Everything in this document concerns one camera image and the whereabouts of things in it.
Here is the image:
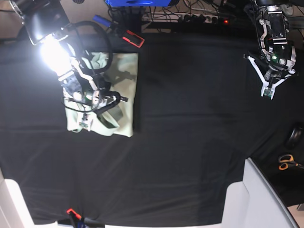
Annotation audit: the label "light green T-shirt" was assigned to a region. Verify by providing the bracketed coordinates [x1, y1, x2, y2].
[61, 52, 138, 137]

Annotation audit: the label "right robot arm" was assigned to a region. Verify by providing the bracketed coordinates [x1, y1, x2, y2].
[10, 0, 126, 136]

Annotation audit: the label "blue base box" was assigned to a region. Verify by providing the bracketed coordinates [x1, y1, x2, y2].
[105, 0, 179, 7]

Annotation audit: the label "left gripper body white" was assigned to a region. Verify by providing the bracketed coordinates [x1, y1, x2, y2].
[244, 54, 297, 99]

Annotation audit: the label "blue handled tool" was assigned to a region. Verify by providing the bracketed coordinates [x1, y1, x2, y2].
[93, 15, 112, 28]

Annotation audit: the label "black round tape roll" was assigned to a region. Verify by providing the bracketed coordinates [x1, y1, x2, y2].
[285, 127, 304, 150]

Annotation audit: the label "white bin left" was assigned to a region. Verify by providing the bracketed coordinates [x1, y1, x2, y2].
[0, 174, 58, 228]

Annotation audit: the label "grey white bin right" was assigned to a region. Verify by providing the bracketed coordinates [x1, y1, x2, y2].
[221, 158, 299, 228]

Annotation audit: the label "orange handled scissors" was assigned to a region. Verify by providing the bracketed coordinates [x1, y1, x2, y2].
[278, 154, 304, 171]

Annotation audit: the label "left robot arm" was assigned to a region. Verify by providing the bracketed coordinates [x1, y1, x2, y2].
[244, 0, 297, 99]

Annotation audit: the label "black table cloth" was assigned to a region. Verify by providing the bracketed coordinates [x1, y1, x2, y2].
[0, 33, 304, 227]

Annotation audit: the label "red black clamp tool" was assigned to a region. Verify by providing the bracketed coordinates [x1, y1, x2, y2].
[121, 30, 145, 48]

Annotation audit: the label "red clamp bottom edge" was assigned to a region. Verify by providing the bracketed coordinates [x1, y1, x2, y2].
[66, 208, 82, 220]

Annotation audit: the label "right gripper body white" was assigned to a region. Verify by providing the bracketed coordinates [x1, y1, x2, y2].
[63, 92, 128, 132]

